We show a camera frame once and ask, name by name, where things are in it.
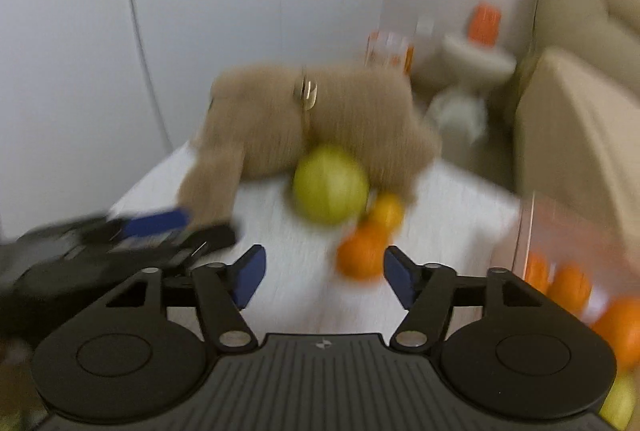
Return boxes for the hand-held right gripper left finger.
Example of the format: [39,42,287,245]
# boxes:
[107,245,267,351]

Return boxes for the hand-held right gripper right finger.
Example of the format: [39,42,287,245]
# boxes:
[384,245,543,349]

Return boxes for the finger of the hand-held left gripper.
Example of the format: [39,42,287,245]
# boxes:
[107,223,237,268]
[80,207,193,242]

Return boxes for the orange tangerine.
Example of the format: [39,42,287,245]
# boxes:
[336,226,393,282]
[550,263,593,312]
[525,253,551,294]

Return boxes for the pink cardboard box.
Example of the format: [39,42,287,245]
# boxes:
[492,191,640,412]

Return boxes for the large orange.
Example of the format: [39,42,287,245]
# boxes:
[590,296,640,369]

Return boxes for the green guava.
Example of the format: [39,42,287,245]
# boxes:
[597,373,638,429]
[291,145,372,227]

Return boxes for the yellowish tangerine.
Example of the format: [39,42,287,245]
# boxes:
[367,192,406,232]

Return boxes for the brown plush teddy bear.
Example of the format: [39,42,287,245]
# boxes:
[177,63,443,224]

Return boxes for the clear bottle with orange liquid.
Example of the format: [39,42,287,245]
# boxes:
[365,31,416,74]

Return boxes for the white round side table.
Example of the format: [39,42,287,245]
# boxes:
[425,33,518,142]

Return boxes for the orange toy figure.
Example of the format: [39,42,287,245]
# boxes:
[467,2,502,44]

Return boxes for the thin white wall cable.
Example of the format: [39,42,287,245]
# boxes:
[121,0,174,150]

